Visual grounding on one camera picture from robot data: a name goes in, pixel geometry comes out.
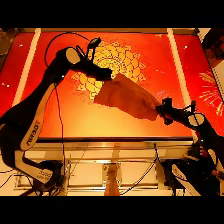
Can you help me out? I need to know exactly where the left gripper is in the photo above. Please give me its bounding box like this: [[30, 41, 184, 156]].
[[93, 67, 114, 82]]

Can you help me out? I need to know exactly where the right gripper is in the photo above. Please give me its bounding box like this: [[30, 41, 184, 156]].
[[155, 103, 176, 126]]

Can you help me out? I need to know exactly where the orange garment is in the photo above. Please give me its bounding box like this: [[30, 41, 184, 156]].
[[93, 73, 162, 122]]

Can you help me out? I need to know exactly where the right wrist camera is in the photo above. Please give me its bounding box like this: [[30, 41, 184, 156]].
[[162, 97, 174, 108]]

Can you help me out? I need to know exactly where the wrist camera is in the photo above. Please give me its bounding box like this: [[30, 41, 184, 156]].
[[162, 97, 174, 108], [75, 37, 102, 62]]

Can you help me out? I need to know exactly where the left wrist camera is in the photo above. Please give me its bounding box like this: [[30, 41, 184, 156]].
[[75, 37, 102, 62]]

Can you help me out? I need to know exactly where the black cable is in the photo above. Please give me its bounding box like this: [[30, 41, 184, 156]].
[[119, 143, 160, 196], [43, 31, 93, 68], [52, 82, 68, 188]]

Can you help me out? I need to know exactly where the silver frame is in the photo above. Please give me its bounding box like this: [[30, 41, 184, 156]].
[[0, 139, 224, 197]]

